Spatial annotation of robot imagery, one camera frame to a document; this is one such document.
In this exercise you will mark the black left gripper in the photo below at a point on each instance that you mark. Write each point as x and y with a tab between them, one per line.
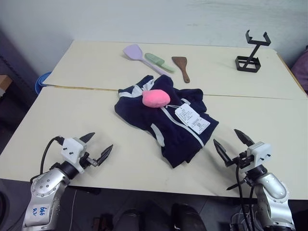
85	160

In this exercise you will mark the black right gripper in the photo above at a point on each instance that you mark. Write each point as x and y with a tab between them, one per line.
245	160

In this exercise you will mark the white paper clothing tag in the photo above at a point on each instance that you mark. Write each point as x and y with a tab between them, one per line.
191	118

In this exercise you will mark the navy blue zip jacket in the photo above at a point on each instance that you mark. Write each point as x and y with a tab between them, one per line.
144	118

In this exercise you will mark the pink plush toy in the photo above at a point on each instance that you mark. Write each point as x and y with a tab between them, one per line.
156	98

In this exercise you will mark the blue plastic bucket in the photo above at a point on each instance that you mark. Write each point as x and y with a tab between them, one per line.
39	83

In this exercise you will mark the brown wooden spatula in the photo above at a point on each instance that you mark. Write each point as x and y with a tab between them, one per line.
180	63

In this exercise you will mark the purple silicone spatula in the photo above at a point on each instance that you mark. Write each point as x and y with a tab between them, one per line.
133	51

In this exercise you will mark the purple fabric object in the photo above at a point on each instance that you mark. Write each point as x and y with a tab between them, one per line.
301	67

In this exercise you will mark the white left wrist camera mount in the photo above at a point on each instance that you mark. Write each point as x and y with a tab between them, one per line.
72	149

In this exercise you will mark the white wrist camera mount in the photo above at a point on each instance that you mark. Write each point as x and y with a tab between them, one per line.
72	149
261	154

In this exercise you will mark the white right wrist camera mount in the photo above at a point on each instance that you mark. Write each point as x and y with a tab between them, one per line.
261	154

